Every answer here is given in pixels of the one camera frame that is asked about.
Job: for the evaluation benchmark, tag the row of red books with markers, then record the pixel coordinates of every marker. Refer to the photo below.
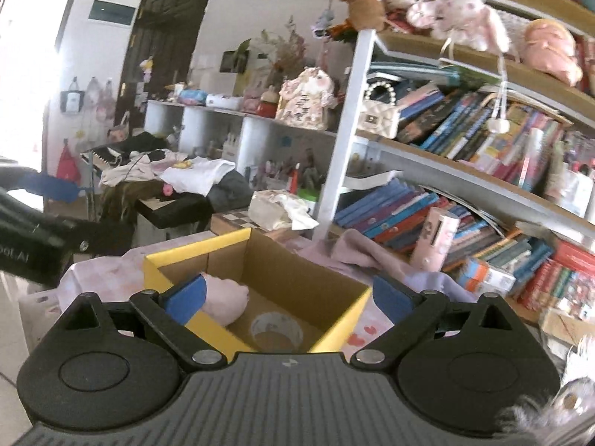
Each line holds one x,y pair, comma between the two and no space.
558,278

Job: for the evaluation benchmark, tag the red glue stick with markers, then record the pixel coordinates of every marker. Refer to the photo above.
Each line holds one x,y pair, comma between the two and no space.
294,181

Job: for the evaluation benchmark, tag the row of colourful books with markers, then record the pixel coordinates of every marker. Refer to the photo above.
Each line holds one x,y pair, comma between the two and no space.
409,213

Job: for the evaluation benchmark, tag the green capped bottle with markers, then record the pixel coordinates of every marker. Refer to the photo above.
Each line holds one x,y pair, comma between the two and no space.
307,197

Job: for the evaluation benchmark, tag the orange and blue carton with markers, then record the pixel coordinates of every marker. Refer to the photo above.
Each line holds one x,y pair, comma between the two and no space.
488,276

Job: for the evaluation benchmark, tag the pink cartoon cylinder dispenser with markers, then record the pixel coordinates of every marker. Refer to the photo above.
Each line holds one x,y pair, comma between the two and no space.
434,237

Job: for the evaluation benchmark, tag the clear tape roll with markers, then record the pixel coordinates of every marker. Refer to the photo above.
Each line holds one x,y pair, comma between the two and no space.
276,332

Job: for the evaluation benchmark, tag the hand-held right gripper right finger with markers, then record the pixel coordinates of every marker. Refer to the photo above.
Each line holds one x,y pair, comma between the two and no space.
393,299

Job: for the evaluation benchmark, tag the white quilted handbag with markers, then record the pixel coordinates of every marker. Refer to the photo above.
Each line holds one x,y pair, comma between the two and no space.
379,118

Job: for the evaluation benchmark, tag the wooden bookshelf with white posts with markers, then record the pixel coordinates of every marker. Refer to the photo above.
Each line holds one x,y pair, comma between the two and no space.
353,102

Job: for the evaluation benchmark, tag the pink printed desk mat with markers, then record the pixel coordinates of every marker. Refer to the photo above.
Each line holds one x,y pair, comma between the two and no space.
365,334

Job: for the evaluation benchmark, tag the row of slanted books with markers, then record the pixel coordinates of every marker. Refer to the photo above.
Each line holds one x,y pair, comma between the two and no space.
465,125

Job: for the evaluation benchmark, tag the brown teddy bear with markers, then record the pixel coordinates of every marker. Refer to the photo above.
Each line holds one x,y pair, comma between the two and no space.
362,2

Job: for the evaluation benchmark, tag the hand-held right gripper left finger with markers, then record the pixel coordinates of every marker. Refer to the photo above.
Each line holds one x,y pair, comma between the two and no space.
187,298

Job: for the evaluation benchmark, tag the floral cloth doll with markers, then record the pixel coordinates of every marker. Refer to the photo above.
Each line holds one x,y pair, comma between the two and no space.
304,97

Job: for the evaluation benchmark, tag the pink and purple cloth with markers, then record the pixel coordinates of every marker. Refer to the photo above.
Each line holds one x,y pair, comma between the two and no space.
367,251

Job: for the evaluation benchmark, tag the pink and white plush toy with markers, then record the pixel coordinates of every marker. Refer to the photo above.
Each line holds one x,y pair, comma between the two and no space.
460,14

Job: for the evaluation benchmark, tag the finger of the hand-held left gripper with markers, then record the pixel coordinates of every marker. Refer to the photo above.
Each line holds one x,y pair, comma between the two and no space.
56,187
93,239

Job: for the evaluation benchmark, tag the white fluffy fabric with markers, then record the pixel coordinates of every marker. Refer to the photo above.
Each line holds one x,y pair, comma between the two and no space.
558,409

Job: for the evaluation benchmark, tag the cardboard box with yellow rim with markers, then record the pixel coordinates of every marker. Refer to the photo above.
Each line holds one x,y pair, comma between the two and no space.
325,297

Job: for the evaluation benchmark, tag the white cubby shelf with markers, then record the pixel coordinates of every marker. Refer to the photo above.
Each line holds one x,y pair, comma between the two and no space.
209,121

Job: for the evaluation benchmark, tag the wall electrical panel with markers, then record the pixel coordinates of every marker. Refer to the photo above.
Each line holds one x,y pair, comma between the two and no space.
111,13

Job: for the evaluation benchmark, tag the red hanging bag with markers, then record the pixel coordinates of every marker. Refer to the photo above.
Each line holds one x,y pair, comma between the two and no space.
69,165

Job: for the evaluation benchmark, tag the hanging tote bag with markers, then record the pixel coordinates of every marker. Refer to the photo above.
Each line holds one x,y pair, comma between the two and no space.
72,97

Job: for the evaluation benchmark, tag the pile of clothes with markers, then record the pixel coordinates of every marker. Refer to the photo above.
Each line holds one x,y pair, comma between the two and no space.
186,172

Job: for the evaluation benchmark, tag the dark wooden door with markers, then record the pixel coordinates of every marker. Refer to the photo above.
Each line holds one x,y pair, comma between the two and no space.
162,32

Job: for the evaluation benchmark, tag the white crumpled plastic bag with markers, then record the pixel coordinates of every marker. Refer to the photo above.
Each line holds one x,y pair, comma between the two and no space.
279,206

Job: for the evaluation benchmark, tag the white pen holder box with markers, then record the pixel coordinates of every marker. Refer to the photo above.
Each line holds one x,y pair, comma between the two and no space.
574,193

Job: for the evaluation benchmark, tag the pink plush pillow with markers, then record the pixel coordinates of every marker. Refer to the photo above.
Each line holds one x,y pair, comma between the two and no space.
551,49

